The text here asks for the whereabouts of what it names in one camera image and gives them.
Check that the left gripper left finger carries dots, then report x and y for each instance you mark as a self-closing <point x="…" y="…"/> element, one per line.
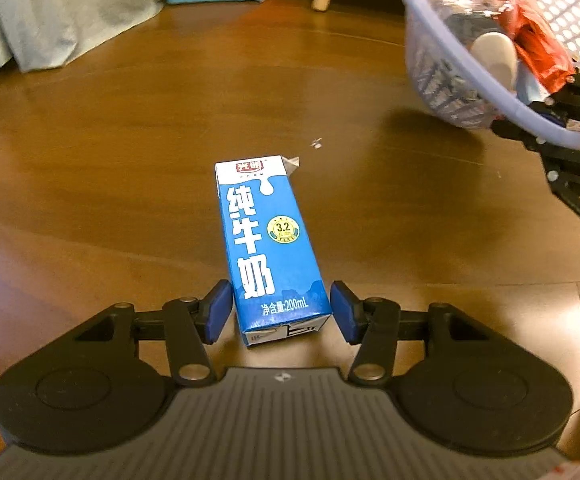
<point x="191" y="324"/>

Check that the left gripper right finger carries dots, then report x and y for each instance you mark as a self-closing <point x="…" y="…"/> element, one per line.
<point x="372" y="325"/>

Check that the orange plastic bag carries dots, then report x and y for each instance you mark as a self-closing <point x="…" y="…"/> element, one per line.
<point x="537" y="45"/>

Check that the blue milk carton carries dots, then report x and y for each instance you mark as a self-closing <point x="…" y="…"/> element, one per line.
<point x="277" y="285"/>

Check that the lavender plastic mesh basket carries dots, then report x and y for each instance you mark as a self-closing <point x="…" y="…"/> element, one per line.
<point x="476" y="61"/>

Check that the blue surgical face mask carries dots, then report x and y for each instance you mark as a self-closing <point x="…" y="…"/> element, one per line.
<point x="528" y="88"/>

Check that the beige plastic spoon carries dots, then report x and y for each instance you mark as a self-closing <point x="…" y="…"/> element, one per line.
<point x="496" y="53"/>

